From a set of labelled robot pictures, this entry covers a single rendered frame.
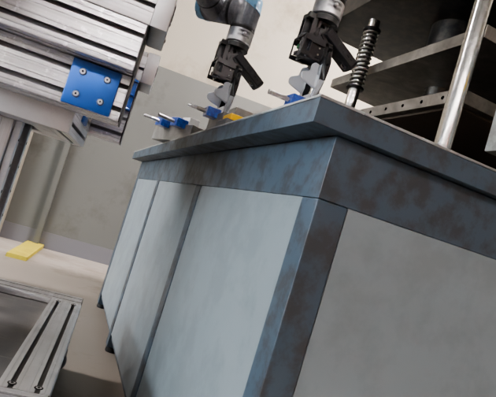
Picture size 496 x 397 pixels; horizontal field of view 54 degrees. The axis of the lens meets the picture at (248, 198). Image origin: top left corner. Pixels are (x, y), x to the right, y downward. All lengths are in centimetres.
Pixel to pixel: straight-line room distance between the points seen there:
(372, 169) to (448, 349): 31
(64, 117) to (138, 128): 289
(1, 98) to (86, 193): 287
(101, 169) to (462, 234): 334
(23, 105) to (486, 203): 86
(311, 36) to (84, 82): 55
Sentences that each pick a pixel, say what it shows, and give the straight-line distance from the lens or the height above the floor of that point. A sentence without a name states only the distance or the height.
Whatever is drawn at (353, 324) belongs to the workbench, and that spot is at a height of 52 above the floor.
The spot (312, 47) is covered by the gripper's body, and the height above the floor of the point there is 106.
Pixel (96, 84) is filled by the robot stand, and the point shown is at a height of 78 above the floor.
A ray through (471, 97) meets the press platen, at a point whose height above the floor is 127.
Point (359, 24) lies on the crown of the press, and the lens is 282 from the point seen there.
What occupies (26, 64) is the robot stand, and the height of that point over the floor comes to 77.
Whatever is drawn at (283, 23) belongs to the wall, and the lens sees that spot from 435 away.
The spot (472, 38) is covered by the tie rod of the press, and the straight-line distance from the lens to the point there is 189.
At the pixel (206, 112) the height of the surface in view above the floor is 88.
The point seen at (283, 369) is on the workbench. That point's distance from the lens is 70.
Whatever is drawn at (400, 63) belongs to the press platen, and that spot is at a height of 150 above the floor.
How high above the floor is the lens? 61
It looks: 3 degrees up
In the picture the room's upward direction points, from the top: 17 degrees clockwise
